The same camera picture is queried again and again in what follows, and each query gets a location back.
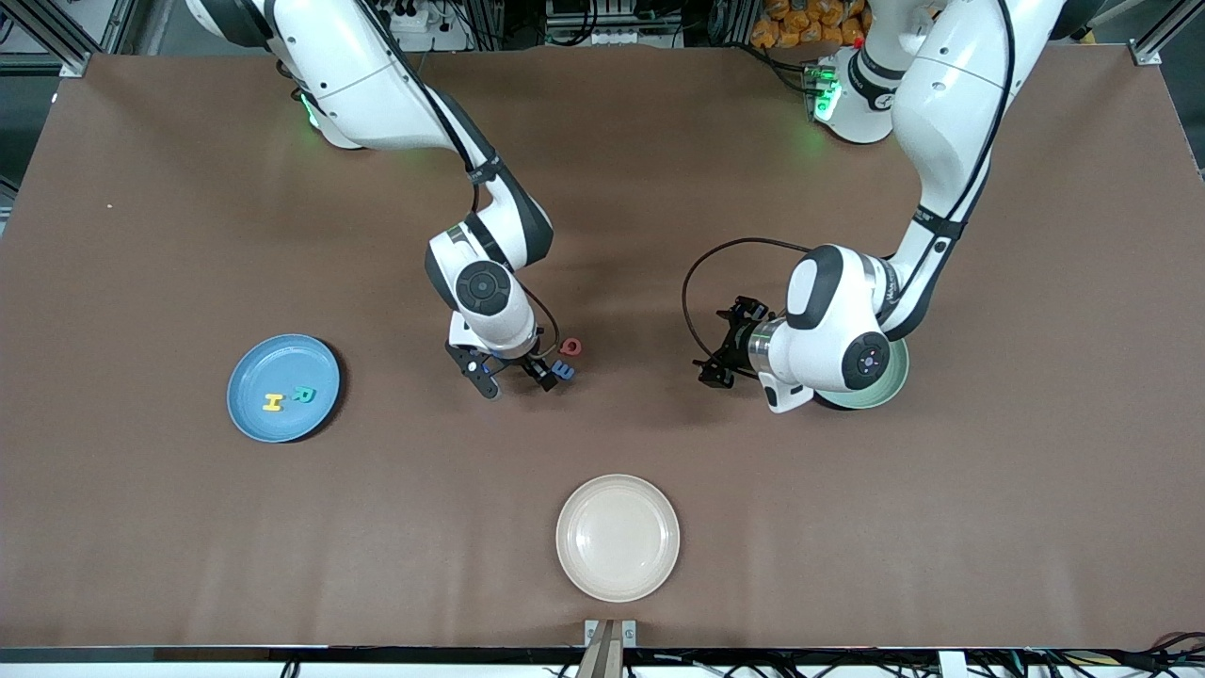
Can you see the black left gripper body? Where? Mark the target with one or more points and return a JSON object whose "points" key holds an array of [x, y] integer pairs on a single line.
{"points": [[735, 345]]}

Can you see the green uppercase letter R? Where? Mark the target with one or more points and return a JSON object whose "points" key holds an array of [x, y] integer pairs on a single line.
{"points": [[298, 395]]}

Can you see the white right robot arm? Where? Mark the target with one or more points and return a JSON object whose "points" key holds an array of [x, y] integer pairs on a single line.
{"points": [[367, 85]]}

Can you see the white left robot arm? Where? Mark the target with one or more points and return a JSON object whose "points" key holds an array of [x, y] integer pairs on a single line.
{"points": [[951, 104]]}

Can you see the blue lowercase letter m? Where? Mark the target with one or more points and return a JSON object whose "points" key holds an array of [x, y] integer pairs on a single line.
{"points": [[565, 372]]}

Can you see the red uppercase letter Q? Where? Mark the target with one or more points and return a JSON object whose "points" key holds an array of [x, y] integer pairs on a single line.
{"points": [[575, 344]]}

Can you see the green plate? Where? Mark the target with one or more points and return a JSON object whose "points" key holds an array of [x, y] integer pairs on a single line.
{"points": [[899, 381]]}

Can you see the beige plate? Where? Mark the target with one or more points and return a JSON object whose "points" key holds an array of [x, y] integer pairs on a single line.
{"points": [[617, 537]]}

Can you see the blue plate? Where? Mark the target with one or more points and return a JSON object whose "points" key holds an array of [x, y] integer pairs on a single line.
{"points": [[273, 367]]}

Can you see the orange mesh bag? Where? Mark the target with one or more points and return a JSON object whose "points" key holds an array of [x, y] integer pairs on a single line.
{"points": [[800, 24]]}

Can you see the white power strip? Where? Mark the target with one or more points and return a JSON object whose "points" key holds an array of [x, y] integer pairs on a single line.
{"points": [[424, 21]]}

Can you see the metal table edge bracket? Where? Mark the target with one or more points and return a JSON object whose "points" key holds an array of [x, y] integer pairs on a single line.
{"points": [[610, 650]]}

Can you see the aluminium frame profile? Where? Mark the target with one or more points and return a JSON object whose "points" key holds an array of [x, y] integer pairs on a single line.
{"points": [[56, 33], [1167, 28]]}

